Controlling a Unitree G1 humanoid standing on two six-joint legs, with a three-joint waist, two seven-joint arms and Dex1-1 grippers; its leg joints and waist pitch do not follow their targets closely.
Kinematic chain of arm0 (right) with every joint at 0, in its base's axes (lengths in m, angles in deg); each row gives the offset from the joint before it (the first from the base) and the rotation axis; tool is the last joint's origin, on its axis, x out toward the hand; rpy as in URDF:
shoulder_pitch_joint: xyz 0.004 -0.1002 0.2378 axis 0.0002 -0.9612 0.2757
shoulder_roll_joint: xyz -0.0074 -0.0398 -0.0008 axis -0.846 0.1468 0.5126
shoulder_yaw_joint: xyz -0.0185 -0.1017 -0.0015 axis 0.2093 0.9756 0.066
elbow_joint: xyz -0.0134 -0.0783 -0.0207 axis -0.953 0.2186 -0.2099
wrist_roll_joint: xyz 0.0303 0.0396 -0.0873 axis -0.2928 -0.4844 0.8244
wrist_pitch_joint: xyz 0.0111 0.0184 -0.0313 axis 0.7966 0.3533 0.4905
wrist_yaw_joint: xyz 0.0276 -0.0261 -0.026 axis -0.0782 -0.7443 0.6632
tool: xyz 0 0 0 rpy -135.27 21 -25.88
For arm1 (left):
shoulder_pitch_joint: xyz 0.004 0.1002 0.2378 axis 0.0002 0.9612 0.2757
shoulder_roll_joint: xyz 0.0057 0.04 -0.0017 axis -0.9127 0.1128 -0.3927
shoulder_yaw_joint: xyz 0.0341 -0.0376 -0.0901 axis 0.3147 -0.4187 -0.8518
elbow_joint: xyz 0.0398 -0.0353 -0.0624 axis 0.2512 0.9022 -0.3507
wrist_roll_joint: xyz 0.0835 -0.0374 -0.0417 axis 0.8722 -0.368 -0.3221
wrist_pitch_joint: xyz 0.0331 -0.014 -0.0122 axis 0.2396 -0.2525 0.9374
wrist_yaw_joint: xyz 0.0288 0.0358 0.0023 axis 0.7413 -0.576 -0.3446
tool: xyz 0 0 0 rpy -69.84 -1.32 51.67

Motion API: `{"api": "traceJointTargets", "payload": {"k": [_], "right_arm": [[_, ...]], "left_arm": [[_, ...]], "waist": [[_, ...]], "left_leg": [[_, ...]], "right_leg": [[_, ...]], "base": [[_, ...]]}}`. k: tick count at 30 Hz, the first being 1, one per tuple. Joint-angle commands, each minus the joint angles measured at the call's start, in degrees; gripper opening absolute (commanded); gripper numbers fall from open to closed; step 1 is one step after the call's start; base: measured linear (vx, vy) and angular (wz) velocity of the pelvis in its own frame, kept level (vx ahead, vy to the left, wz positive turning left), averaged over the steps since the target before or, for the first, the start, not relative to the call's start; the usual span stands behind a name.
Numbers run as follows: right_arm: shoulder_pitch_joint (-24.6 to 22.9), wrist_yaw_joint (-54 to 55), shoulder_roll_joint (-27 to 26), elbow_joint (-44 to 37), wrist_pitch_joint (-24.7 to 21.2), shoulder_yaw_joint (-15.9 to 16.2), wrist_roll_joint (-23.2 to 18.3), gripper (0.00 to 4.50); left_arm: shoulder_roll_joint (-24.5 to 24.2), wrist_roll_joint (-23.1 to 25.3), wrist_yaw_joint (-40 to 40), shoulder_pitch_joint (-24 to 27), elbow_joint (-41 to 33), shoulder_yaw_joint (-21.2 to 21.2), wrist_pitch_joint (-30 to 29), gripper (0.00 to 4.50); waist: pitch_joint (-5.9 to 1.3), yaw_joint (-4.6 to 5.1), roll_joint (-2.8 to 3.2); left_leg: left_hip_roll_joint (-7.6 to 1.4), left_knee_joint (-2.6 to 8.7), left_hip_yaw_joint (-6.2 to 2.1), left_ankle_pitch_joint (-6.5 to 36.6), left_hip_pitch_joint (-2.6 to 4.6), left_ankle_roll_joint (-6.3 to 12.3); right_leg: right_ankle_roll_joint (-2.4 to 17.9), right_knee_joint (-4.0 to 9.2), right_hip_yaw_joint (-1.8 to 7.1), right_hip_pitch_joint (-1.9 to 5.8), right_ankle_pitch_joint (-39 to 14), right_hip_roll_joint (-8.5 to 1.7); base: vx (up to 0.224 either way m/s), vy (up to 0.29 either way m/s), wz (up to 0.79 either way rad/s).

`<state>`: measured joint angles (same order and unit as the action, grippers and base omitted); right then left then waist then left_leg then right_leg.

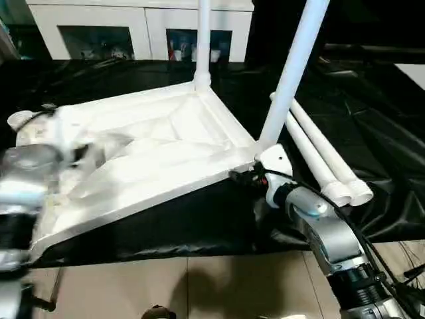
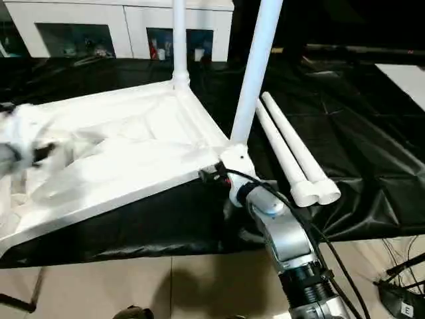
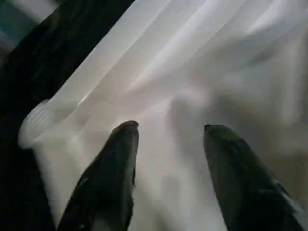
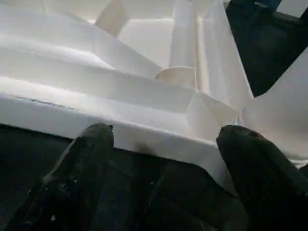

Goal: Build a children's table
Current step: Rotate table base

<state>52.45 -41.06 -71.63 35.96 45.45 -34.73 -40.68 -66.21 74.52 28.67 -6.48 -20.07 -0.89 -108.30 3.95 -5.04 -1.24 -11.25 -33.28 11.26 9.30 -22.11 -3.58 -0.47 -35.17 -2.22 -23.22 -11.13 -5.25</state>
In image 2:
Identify white plastic table leg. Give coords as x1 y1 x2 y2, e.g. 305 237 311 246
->
230 0 285 147
255 98 319 207
171 0 192 90
260 92 342 205

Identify black work mat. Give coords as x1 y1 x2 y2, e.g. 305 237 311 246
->
0 54 425 268

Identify teal and white pole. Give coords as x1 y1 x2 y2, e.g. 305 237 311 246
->
0 41 16 58

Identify white glass door cabinet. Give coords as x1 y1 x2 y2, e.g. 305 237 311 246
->
5 0 235 63

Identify long black rod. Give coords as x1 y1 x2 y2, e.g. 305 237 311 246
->
305 45 425 57

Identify flat white board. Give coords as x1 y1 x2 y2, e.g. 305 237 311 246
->
375 62 425 112

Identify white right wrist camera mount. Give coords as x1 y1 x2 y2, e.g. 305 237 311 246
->
218 144 258 209

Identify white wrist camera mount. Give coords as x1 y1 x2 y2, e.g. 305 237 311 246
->
0 103 59 169
218 144 258 209

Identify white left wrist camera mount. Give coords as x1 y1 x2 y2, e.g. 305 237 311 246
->
0 103 59 169

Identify black tangled wires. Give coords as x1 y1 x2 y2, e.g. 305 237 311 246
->
373 234 425 319

